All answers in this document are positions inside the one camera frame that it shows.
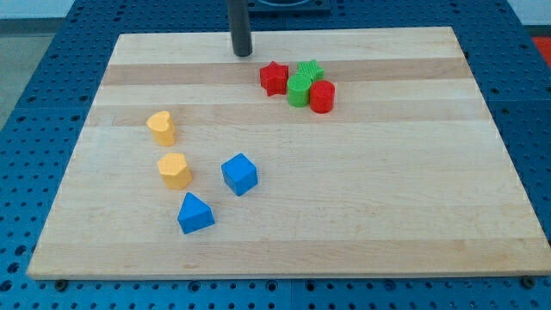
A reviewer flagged blue perforated table panel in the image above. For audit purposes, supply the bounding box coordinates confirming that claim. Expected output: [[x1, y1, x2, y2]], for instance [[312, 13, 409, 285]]
[[1, 0, 550, 309]]

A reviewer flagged red cylinder block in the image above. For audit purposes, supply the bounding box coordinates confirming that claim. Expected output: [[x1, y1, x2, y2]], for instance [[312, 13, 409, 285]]
[[309, 80, 336, 114]]

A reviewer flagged blue cube block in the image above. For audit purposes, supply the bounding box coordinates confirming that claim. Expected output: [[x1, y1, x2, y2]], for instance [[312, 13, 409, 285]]
[[221, 153, 258, 196]]

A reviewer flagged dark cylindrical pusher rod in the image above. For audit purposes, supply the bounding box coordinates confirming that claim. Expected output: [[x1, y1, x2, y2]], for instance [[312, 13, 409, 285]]
[[226, 0, 252, 57]]

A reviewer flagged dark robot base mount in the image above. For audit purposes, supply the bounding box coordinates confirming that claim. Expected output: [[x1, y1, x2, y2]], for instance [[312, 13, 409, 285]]
[[247, 0, 332, 13]]

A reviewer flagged yellow heart block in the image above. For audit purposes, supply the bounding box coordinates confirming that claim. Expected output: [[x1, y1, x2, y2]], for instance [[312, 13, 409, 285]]
[[146, 111, 176, 146]]

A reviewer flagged green cylinder block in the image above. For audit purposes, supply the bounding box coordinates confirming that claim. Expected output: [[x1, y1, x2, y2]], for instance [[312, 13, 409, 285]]
[[287, 74, 312, 108]]

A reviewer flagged yellow pentagon block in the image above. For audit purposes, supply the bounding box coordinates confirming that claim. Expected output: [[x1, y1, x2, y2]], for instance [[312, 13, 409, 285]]
[[158, 152, 193, 189]]

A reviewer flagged green star block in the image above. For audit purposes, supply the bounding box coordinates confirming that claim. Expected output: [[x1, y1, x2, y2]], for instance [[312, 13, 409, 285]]
[[296, 59, 325, 82]]

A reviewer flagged blue triangle block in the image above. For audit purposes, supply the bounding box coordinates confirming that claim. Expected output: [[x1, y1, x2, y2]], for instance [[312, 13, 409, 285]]
[[177, 192, 215, 234]]

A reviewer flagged red star block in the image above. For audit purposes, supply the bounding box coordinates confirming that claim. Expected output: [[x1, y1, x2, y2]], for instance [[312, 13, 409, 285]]
[[259, 61, 288, 96]]

